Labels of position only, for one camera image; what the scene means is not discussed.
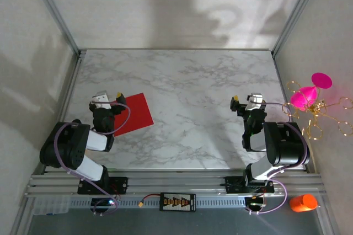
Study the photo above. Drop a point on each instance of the red paper sheet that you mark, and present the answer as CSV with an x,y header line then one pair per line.
x,y
135,113

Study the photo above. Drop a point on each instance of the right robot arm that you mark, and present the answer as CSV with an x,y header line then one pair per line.
x,y
284,146

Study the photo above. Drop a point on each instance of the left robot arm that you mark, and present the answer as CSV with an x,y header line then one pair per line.
x,y
69,146

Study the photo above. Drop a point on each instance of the small black controller board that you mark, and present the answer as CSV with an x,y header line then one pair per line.
x,y
255,202
100,202

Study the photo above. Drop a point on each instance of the orange plastic cylinder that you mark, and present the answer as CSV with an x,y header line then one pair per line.
x,y
303,203

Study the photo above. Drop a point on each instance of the clear plastic organizer box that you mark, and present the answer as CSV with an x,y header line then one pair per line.
x,y
51,206

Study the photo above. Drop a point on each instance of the black power distribution board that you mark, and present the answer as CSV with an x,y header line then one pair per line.
x,y
177,202

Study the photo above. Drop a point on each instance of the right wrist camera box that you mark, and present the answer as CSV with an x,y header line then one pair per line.
x,y
255,100

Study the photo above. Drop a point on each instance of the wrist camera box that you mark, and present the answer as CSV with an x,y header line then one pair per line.
x,y
100,99
255,100

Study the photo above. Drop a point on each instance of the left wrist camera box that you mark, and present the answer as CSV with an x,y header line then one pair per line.
x,y
100,99

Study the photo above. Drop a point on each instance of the aluminium side rail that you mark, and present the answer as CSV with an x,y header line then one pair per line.
x,y
280,80
67,94

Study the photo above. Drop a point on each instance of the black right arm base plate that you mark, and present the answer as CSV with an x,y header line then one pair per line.
x,y
234,185

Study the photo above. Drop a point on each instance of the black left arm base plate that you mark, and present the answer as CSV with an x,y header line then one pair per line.
x,y
121,185

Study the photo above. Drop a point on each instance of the aluminium rail beams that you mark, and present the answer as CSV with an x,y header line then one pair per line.
x,y
176,182

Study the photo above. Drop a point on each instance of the aluminium frame post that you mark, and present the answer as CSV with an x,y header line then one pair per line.
x,y
54,11
297,11

